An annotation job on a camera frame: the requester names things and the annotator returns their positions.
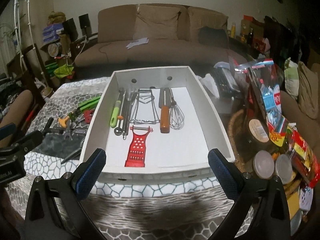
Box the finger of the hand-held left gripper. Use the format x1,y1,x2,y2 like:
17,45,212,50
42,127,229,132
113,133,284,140
0,130,44,157
0,122,16,140

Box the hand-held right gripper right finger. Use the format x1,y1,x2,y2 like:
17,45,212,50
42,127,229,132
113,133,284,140
207,148,292,240

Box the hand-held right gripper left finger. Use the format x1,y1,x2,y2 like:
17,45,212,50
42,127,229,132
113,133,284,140
24,148,108,240

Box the white rectangular box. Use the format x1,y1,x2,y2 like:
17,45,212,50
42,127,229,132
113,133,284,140
79,66,236,183

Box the wicker basket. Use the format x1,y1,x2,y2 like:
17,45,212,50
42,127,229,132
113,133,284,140
228,109,302,195

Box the clear lidded plastic jar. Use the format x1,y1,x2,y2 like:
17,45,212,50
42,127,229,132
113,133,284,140
275,154,293,183
253,150,275,179

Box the red peeler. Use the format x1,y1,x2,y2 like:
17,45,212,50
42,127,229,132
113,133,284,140
124,126,154,168

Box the brown labelled jar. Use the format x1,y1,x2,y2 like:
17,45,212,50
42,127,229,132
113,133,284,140
247,118,272,151

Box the green folding tool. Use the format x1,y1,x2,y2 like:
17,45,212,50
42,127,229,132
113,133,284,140
76,95,102,114

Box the steel balloon whisk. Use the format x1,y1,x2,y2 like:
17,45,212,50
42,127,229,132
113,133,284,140
169,89,186,131

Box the wooden chair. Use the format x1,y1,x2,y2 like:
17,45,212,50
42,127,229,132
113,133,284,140
6,43,47,101

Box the green bag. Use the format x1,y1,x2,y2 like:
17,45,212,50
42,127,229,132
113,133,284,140
53,63,75,79

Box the red and yellow snack bag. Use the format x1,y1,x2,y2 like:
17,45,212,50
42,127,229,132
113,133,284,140
287,127,320,188

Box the blue and red snack bag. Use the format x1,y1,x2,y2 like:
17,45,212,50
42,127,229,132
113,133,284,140
247,59,284,142

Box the white cloth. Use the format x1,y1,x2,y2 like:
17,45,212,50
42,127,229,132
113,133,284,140
199,74,220,98

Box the black remote control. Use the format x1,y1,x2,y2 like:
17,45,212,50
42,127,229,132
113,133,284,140
214,67,236,92

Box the stack of blue boxes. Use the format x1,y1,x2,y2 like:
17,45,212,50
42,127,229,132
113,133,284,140
42,24,61,43

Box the white shelf stand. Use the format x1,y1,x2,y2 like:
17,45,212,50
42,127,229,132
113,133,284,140
13,0,33,57

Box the green and white pillow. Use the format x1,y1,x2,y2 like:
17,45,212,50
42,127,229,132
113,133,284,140
283,57,300,98

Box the large black speaker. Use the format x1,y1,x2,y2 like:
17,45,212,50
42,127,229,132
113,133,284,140
62,18,78,43

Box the tan throw pillow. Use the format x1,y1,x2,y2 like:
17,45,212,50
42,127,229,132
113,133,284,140
297,61,320,120

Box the small black speaker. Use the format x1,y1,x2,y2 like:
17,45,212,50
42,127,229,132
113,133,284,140
78,14,91,36

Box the brown sofa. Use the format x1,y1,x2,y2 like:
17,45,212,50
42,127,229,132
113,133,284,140
74,4,253,67

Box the dark cushion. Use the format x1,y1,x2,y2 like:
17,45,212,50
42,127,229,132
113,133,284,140
198,26,228,47

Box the white papers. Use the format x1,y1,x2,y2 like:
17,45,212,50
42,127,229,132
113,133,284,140
125,37,150,49

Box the tan sofa cushion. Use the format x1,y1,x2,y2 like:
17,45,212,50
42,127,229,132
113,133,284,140
136,5,181,40

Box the black t-handle tool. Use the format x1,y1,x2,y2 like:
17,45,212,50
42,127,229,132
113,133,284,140
41,117,67,136

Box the orange handled opener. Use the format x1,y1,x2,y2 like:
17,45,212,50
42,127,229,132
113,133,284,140
58,116,75,141

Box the green handled peeler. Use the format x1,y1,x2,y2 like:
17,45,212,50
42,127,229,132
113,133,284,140
109,87,125,128

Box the steel wire bundle whisk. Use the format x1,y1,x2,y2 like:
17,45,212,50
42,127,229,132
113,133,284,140
122,85,136,141

